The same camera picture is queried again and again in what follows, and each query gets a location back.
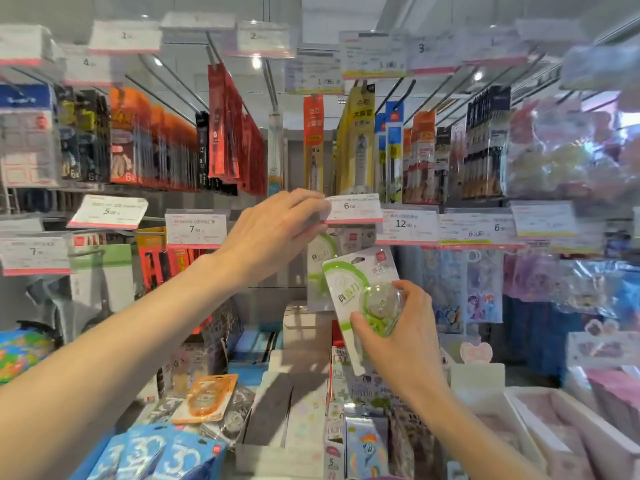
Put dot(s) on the person's left hand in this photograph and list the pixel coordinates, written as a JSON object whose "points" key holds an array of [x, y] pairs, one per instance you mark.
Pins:
{"points": [[270, 234]]}

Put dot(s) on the person's right hand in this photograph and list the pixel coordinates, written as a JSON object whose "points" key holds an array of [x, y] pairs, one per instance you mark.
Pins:
{"points": [[405, 354]]}

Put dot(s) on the orange correction tape pack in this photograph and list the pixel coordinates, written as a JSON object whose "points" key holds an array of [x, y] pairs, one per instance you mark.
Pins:
{"points": [[205, 399]]}

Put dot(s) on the blue correction tape pack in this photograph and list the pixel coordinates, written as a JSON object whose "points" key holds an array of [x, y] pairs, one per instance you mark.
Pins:
{"points": [[145, 449], [107, 459], [190, 457]]}

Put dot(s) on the person's left forearm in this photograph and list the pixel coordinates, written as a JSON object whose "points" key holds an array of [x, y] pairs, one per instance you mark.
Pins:
{"points": [[100, 374]]}

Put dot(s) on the person's right forearm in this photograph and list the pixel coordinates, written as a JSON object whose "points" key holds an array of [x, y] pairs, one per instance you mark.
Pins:
{"points": [[465, 434]]}

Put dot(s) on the white pink display box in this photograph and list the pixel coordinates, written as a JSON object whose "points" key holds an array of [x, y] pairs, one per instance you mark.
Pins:
{"points": [[540, 434]]}

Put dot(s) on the white printed sticker box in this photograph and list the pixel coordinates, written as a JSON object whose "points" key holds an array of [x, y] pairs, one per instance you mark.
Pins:
{"points": [[350, 389]]}

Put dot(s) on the white heart-top box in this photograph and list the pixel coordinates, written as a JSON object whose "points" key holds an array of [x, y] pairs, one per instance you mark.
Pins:
{"points": [[477, 367], [600, 344]]}

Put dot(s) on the white slim pack blue label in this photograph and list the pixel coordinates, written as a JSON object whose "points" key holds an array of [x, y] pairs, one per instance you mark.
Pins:
{"points": [[275, 154]]}

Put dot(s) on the row of clear sticker bags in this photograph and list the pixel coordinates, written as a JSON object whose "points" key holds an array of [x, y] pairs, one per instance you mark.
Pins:
{"points": [[465, 289]]}

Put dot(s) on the pony sticker bag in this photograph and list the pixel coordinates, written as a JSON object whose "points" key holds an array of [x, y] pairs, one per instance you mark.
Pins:
{"points": [[365, 447]]}

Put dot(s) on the plain beige cardboard box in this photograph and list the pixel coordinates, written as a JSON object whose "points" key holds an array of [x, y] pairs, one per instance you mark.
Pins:
{"points": [[305, 329]]}

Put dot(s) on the row of black ink packs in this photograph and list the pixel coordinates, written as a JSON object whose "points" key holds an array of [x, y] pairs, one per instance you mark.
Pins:
{"points": [[202, 149]]}

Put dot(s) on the row of red slim packs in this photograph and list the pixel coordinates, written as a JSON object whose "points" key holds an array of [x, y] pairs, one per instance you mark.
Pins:
{"points": [[235, 129]]}

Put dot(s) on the stack of blue flat packs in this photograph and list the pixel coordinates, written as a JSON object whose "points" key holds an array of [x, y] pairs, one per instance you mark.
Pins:
{"points": [[255, 344]]}

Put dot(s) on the stack of red pen packs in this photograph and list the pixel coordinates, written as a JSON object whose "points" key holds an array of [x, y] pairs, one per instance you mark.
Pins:
{"points": [[150, 264]]}

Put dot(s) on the open white cardboard box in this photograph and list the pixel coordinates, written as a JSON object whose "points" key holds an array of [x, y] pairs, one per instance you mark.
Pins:
{"points": [[280, 409]]}

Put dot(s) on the row of blue clear bags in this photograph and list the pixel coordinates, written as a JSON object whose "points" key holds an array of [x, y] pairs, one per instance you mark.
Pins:
{"points": [[550, 339]]}

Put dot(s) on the row of blue-topped packs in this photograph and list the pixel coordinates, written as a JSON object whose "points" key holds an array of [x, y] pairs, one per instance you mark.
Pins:
{"points": [[392, 149]]}

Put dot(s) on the green card scissors pack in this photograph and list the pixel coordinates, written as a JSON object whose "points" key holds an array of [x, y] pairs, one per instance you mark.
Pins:
{"points": [[105, 274]]}

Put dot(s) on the row of orange-topped packs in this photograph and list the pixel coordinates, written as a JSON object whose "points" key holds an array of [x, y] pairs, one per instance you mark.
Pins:
{"points": [[422, 154]]}

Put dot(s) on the row of black yellow packs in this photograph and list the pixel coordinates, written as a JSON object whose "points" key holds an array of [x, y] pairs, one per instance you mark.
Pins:
{"points": [[85, 134]]}

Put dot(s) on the row of black pen packs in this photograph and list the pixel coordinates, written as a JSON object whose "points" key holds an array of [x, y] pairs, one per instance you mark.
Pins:
{"points": [[482, 139]]}

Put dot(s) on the white label sticker pack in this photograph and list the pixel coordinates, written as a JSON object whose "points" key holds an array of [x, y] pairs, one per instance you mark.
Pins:
{"points": [[25, 139]]}

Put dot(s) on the blue globe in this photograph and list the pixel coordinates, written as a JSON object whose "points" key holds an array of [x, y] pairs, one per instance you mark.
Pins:
{"points": [[25, 352]]}

